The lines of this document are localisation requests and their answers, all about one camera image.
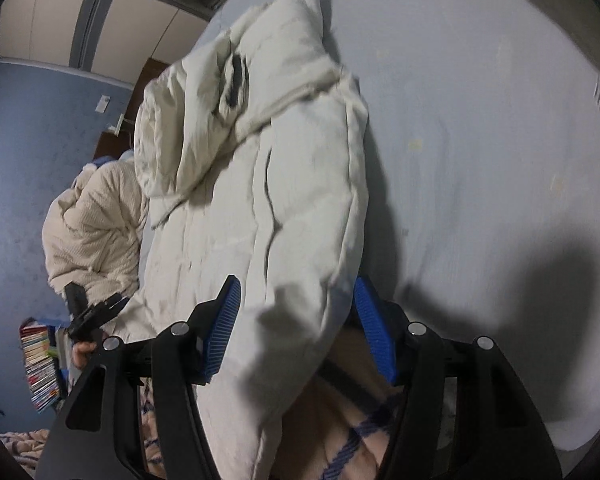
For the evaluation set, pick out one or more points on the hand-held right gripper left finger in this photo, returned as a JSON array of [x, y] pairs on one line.
[[225, 330]]

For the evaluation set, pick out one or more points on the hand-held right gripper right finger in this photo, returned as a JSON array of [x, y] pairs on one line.
[[375, 330]]

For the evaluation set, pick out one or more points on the white hooded puffer jacket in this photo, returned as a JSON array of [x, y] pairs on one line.
[[290, 185]]

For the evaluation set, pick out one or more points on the person's left hand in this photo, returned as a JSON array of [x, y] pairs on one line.
[[84, 352]]

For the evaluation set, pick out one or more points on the row of books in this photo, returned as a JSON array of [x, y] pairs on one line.
[[41, 370]]

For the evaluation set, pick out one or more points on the cream fleece blanket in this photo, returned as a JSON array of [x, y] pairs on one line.
[[92, 220]]

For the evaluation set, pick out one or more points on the beige striped blanket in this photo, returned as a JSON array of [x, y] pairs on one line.
[[345, 425]]

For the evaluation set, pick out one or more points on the pink patterned blanket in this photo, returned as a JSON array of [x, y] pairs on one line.
[[22, 445]]

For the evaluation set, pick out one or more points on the blue pillow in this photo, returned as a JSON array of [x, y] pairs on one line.
[[111, 158]]

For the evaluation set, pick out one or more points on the bed with grey sheet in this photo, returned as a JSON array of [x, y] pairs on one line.
[[480, 110]]

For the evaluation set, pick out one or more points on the brown wooden headboard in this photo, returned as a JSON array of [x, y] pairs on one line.
[[150, 72]]

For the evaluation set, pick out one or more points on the white wardrobe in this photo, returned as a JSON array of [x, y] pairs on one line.
[[55, 20]]

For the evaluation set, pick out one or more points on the white wall outlet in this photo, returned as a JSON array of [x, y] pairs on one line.
[[102, 103]]

